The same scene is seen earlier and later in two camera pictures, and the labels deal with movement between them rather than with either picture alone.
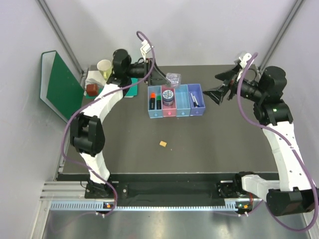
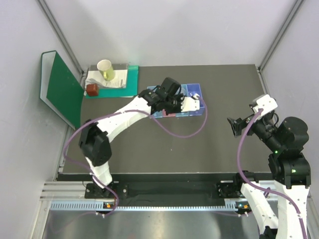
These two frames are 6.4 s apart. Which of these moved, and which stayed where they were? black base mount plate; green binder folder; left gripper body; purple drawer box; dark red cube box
Moved: left gripper body
Stayed: black base mount plate; dark red cube box; green binder folder; purple drawer box
